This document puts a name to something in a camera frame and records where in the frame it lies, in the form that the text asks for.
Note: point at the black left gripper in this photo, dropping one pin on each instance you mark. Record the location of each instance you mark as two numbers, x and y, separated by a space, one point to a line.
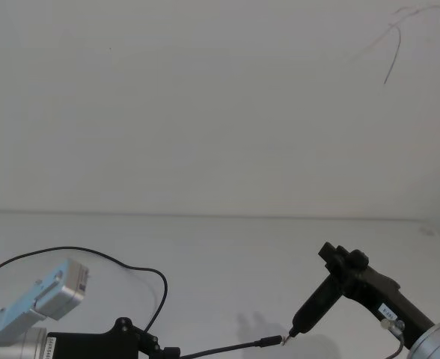
81 346

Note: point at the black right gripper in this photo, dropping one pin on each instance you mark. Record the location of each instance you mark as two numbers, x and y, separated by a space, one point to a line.
390 299

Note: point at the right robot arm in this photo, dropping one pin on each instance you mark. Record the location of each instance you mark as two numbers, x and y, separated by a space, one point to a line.
439 342

